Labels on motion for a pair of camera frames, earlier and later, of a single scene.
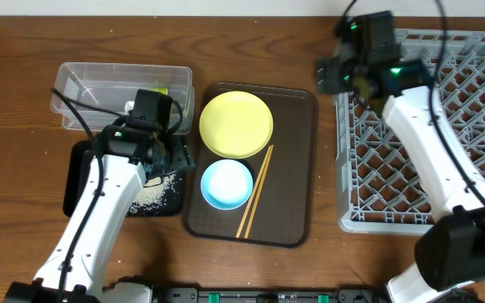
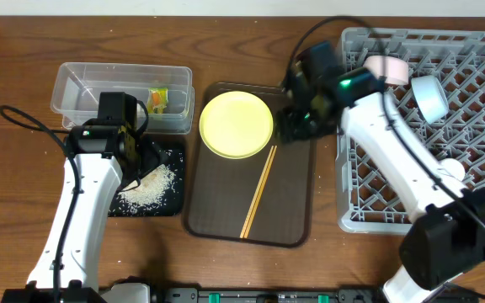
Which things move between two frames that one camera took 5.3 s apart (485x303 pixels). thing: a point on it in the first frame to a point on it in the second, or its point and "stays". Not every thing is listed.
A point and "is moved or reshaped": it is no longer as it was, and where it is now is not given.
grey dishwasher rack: x=379 y=189 stays
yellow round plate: x=236 y=124 stays
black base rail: x=348 y=295 stays
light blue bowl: x=226 y=184 is moved or reshaped
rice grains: x=153 y=194 stays
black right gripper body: x=328 y=75 to x=289 y=127
